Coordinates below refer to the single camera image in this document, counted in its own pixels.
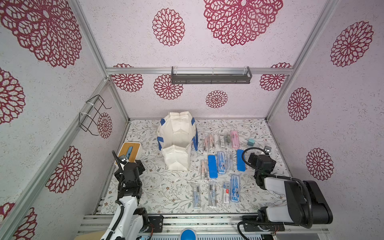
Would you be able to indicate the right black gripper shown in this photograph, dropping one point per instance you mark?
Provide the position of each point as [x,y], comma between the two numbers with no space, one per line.
[259,162]

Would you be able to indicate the clear case red-white label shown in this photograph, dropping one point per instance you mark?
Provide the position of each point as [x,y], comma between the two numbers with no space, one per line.
[226,192]

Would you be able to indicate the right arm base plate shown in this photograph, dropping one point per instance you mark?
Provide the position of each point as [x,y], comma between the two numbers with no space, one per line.
[254,224]

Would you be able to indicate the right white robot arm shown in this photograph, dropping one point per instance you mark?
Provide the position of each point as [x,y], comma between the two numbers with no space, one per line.
[305,203]

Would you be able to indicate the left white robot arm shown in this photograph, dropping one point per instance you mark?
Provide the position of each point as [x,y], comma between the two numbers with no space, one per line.
[128,219]

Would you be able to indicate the long blue-trim compass case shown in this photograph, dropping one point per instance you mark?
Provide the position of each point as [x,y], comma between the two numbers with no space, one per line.
[235,188]

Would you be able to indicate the blue round button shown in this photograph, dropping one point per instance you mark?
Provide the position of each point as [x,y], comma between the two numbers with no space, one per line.
[188,234]

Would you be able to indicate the pink clear stationery case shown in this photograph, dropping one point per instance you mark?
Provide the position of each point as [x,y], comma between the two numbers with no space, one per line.
[235,139]

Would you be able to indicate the clear blue-trim compass case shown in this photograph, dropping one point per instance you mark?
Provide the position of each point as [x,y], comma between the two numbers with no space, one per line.
[221,162]

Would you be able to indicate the blue-rimmed clear case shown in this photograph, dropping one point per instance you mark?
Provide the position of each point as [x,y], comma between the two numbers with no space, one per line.
[213,167]

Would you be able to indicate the clear green compass set case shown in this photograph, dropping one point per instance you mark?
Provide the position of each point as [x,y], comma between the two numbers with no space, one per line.
[229,140]

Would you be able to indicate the clear pen case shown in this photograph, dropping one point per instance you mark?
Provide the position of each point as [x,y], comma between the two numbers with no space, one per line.
[222,141]

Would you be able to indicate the blue stationery case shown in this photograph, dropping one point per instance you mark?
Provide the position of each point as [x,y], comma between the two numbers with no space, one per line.
[241,166]

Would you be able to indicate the black wire wall rack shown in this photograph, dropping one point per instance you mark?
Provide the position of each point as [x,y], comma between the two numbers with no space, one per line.
[89,118]

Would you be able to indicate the clear case dark compass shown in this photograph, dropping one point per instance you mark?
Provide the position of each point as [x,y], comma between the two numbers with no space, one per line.
[197,196]

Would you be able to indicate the clear case peach compass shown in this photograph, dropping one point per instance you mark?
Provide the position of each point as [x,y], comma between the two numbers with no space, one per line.
[206,144]

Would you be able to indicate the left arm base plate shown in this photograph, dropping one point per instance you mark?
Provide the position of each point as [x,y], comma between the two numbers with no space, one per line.
[150,224]

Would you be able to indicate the white canvas bag blue handles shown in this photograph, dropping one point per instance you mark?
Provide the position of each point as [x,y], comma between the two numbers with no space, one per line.
[177,136]

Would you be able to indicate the small teal cube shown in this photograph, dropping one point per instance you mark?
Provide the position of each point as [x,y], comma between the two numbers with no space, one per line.
[251,143]

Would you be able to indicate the clear slim pencil case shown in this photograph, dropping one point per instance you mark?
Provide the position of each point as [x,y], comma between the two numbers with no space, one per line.
[230,160]

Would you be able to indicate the white box wooden lid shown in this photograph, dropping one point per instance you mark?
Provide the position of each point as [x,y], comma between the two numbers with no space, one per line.
[130,152]

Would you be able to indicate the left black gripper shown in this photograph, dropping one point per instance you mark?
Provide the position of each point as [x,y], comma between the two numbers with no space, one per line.
[120,176]

